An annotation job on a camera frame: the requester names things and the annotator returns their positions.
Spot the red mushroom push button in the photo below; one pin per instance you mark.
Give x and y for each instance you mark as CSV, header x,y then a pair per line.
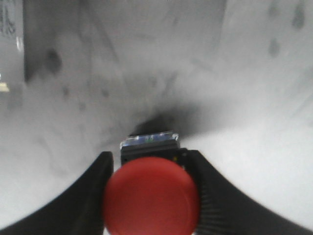
x,y
151,193

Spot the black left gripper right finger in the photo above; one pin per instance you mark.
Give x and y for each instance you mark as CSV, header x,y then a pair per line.
x,y
225,210

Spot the silver mesh power supply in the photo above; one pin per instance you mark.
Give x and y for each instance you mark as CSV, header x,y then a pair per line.
x,y
11,44

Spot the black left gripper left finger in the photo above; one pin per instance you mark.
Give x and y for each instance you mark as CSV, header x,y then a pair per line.
x,y
76,211

